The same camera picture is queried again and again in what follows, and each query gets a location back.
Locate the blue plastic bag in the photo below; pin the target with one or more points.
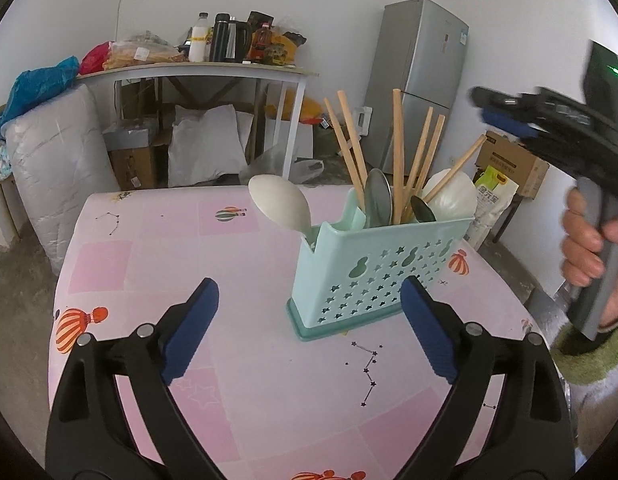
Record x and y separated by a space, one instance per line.
39 87

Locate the black electric kettle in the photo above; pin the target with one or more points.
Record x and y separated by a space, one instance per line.
238 40

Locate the pink printed tablecloth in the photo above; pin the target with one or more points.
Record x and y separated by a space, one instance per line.
269 360

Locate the set of wooden chopsticks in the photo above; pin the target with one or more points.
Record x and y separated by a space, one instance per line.
397 150

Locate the white rice paddle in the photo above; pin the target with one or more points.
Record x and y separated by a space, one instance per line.
459 195
281 200

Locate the teal plastic utensil holder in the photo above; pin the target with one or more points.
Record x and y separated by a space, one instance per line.
339 280

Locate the person's right hand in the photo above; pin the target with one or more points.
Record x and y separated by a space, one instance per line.
581 255

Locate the patterned cloth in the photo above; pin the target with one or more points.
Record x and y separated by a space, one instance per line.
1 160

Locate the white box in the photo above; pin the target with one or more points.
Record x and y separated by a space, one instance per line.
299 140

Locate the black thermos flask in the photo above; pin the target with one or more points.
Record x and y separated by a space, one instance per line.
219 37

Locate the white plastic bottle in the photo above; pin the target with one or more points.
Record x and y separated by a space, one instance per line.
200 40

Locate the clear bags of food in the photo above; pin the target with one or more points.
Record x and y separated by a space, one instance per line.
144 52

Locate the white side table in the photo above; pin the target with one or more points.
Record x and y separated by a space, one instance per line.
214 71

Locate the small cardboard box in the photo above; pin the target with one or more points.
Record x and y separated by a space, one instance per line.
134 165

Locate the white and green rice bag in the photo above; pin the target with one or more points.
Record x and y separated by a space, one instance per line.
491 200

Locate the brown cardboard box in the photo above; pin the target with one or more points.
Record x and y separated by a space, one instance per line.
514 160

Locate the grey refrigerator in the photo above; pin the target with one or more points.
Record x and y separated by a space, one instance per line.
419 75

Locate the large metal spoon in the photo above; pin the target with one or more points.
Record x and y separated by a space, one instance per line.
378 200

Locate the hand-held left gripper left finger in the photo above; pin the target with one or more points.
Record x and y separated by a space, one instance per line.
194 332

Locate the white plastic frame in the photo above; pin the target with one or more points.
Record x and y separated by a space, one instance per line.
364 121

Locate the pile of snack packets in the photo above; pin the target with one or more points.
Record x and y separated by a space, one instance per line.
279 42

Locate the person's right forearm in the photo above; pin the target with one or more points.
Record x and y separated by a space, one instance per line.
589 360

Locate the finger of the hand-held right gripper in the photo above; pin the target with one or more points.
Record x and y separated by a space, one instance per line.
509 121
514 101

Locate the white wrapped quilt bundle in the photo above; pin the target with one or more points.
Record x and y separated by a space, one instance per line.
59 175

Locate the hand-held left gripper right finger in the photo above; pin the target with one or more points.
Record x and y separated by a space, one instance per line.
429 332

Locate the red plastic bag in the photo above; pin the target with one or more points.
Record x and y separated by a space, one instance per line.
94 59

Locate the white sack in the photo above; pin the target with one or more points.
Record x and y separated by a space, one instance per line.
209 145

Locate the orange plastic bag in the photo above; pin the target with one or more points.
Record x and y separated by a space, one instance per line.
304 107

